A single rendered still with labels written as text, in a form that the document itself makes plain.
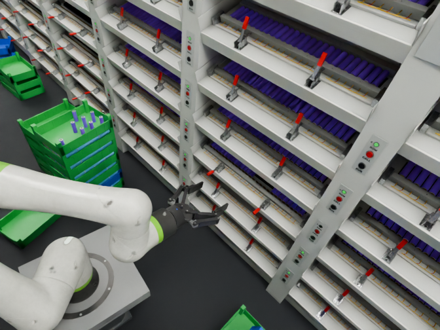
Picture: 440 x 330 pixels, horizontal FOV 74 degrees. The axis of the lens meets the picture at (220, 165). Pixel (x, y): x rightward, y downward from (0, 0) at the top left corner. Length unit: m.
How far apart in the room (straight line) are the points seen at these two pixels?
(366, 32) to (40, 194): 0.83
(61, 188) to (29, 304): 0.35
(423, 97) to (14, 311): 1.11
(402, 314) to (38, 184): 1.17
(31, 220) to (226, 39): 1.46
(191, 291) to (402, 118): 1.23
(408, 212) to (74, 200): 0.86
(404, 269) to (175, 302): 1.01
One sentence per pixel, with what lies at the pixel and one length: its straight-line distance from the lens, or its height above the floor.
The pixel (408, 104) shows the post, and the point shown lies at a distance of 0.77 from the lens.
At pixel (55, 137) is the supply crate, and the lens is 1.64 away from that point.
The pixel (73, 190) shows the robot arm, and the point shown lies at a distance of 0.80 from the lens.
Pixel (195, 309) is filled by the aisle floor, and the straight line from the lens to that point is 1.57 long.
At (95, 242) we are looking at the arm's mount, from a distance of 1.39.
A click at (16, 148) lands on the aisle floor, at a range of 2.42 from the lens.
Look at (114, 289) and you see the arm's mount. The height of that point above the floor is 0.33.
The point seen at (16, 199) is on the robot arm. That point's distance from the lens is 0.85.
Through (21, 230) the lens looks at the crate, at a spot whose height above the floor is 0.00.
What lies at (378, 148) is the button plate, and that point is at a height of 1.06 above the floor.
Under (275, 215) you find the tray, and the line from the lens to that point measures 1.22.
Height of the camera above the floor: 1.50
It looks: 46 degrees down
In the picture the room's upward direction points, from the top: 9 degrees clockwise
